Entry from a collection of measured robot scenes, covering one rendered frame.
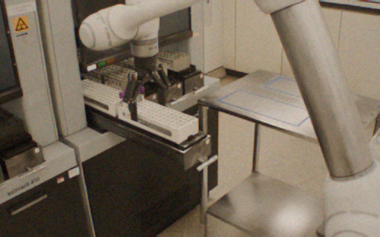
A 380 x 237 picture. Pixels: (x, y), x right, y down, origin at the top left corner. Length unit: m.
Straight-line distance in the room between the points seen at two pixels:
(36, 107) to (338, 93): 1.01
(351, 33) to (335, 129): 2.61
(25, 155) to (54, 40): 0.40
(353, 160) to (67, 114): 1.04
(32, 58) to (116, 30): 0.39
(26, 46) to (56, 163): 0.41
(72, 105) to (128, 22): 0.54
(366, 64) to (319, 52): 2.63
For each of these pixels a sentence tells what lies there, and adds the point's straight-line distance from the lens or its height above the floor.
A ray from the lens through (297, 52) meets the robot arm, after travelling 0.82.
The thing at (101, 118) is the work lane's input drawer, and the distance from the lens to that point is 1.55.
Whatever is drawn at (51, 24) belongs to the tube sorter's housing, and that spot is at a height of 1.17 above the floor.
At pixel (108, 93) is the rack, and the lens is 1.59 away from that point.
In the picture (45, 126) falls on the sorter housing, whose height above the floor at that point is 0.82.
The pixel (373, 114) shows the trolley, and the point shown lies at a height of 0.82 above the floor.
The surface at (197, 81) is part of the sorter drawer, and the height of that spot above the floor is 0.78.
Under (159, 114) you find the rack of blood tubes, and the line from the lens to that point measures 1.40.
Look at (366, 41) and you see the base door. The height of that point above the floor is 0.61.
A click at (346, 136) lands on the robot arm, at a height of 1.07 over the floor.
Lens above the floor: 1.46
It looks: 26 degrees down
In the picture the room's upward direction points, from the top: 2 degrees counter-clockwise
